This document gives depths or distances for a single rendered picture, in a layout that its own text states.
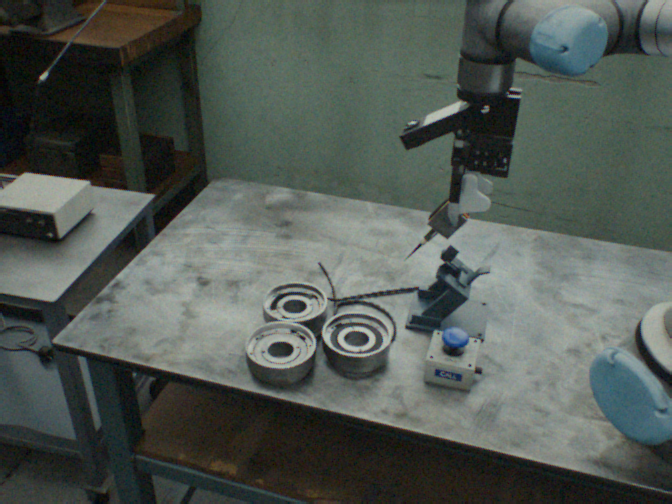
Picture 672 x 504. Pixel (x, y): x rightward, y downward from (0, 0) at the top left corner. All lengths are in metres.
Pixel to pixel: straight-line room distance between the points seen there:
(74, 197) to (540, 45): 1.14
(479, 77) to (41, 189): 1.10
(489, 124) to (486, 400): 0.39
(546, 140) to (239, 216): 1.45
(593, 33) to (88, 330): 0.85
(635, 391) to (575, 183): 1.89
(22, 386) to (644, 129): 2.08
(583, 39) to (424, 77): 1.76
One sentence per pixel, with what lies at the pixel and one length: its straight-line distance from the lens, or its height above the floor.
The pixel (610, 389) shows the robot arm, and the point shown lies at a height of 0.97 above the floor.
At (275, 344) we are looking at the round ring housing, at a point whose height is 0.82.
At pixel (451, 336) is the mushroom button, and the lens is 1.03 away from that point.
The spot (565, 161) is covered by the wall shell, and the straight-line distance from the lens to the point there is 2.64.
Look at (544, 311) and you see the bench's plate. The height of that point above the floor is 0.80.
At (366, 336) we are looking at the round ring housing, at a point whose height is 0.82.
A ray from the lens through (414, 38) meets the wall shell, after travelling 2.55.
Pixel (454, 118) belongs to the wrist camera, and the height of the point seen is 1.16.
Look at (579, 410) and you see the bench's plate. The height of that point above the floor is 0.80.
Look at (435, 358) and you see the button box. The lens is 1.03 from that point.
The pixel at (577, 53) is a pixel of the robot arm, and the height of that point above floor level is 1.29.
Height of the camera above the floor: 1.53
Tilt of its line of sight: 33 degrees down
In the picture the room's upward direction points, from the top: 1 degrees clockwise
